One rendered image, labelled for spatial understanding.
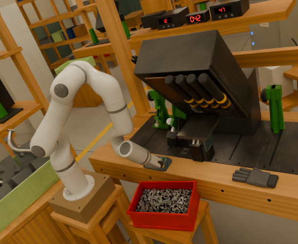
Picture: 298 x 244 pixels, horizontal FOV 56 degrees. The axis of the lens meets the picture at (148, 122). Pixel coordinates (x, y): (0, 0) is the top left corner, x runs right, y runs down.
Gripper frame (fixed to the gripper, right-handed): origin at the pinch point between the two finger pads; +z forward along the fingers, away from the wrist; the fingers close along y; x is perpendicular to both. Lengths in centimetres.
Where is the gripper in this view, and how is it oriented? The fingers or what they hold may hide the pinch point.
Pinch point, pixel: (159, 164)
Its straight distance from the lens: 156.2
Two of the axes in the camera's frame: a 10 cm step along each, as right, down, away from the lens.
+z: 5.4, 3.6, 7.6
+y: 8.0, 0.5, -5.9
